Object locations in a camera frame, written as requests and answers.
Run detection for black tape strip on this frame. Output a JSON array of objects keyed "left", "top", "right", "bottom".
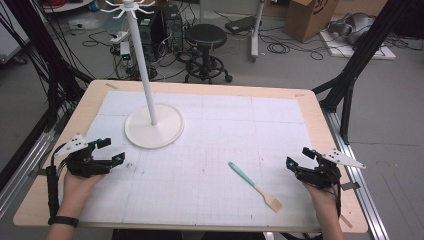
[{"left": 340, "top": 181, "right": 361, "bottom": 192}]

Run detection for person's right hand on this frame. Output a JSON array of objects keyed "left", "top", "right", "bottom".
[{"left": 302, "top": 181, "right": 339, "bottom": 215}]

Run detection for white grid mat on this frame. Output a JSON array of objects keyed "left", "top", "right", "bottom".
[{"left": 58, "top": 90, "right": 322, "bottom": 230}]

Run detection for black wristband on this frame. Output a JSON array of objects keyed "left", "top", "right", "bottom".
[{"left": 47, "top": 215, "right": 80, "bottom": 229}]

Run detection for aluminium rail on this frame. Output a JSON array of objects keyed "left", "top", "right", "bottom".
[
  {"left": 321, "top": 109, "right": 390, "bottom": 240},
  {"left": 0, "top": 129, "right": 57, "bottom": 219}
]

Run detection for white power adapter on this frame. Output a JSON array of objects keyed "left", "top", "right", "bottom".
[{"left": 119, "top": 41, "right": 132, "bottom": 63}]

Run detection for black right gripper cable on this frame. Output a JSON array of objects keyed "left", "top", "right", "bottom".
[{"left": 333, "top": 181, "right": 343, "bottom": 218}]

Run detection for grey headset device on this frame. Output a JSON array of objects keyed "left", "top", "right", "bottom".
[{"left": 327, "top": 12, "right": 377, "bottom": 46}]

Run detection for white hook stand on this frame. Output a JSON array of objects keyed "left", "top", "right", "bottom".
[{"left": 99, "top": 0, "right": 186, "bottom": 150}]

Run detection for white power strip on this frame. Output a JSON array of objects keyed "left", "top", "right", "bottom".
[{"left": 109, "top": 30, "right": 131, "bottom": 45}]

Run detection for black metal frame strut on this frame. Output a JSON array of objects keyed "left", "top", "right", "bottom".
[
  {"left": 0, "top": 0, "right": 95, "bottom": 134},
  {"left": 312, "top": 0, "right": 424, "bottom": 145}
]

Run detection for white metal floor stand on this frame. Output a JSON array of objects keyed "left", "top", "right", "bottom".
[{"left": 250, "top": 0, "right": 267, "bottom": 63}]

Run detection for black computer tower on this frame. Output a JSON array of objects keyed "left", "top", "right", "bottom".
[{"left": 137, "top": 4, "right": 185, "bottom": 63}]

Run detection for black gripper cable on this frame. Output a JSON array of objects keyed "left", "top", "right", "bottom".
[
  {"left": 45, "top": 143, "right": 69, "bottom": 218},
  {"left": 333, "top": 181, "right": 343, "bottom": 218}
]

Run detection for black round stool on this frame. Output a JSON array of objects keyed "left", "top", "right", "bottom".
[{"left": 183, "top": 23, "right": 234, "bottom": 85}]

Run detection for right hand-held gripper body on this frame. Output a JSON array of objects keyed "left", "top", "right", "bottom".
[{"left": 294, "top": 147, "right": 367, "bottom": 190}]

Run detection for dark flat laptop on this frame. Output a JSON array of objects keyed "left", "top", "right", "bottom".
[{"left": 224, "top": 15, "right": 258, "bottom": 35}]

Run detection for black floor cables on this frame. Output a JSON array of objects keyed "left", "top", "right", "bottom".
[{"left": 259, "top": 32, "right": 325, "bottom": 62}]

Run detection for white flat board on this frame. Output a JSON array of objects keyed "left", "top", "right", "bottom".
[{"left": 319, "top": 29, "right": 397, "bottom": 61}]

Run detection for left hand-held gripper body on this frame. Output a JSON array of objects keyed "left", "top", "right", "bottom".
[{"left": 53, "top": 133, "right": 117, "bottom": 179}]

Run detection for person's left hand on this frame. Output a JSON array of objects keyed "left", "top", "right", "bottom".
[{"left": 59, "top": 171, "right": 106, "bottom": 212}]

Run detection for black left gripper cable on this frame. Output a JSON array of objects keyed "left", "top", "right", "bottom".
[{"left": 45, "top": 143, "right": 69, "bottom": 218}]

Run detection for teal handled spatula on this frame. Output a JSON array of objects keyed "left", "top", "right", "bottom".
[{"left": 227, "top": 161, "right": 285, "bottom": 214}]

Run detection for brown cardboard box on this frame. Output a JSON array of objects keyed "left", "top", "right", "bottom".
[{"left": 283, "top": 0, "right": 340, "bottom": 44}]

